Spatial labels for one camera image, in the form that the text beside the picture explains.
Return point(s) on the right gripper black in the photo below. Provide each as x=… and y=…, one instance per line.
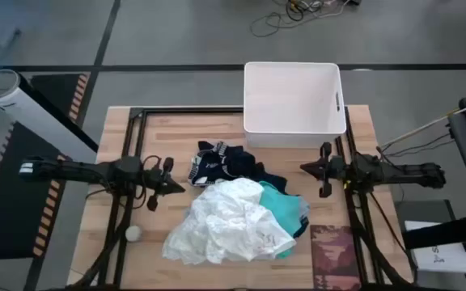
x=334, y=169

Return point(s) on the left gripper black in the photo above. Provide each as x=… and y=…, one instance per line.
x=154, y=180

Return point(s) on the pale blue underwear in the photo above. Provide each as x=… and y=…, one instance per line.
x=304, y=208

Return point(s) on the teal garment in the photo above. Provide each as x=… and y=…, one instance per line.
x=283, y=206

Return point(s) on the black Puma underwear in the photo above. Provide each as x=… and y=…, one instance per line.
x=221, y=163

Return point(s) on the white garment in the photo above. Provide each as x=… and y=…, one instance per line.
x=225, y=222

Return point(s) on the white plastic laundry basket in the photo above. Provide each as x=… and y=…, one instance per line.
x=293, y=97

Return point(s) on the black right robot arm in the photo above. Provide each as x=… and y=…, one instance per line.
x=399, y=171

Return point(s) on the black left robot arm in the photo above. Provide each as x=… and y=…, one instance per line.
x=75, y=167

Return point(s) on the small white ball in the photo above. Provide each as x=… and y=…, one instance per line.
x=133, y=233

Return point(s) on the sunset landscape print card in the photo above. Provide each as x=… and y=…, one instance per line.
x=334, y=258

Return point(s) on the thin yellow white rod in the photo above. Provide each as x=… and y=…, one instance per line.
x=427, y=125

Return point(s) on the black flat bar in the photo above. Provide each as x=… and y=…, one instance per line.
x=447, y=232

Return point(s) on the white paper sheet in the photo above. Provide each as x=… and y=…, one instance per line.
x=439, y=254

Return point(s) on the white tower air purifier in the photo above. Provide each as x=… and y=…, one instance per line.
x=35, y=109

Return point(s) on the black mat with orange stripes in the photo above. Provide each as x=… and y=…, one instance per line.
x=10, y=210

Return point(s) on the black aluminium table frame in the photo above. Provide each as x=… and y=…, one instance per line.
x=184, y=109

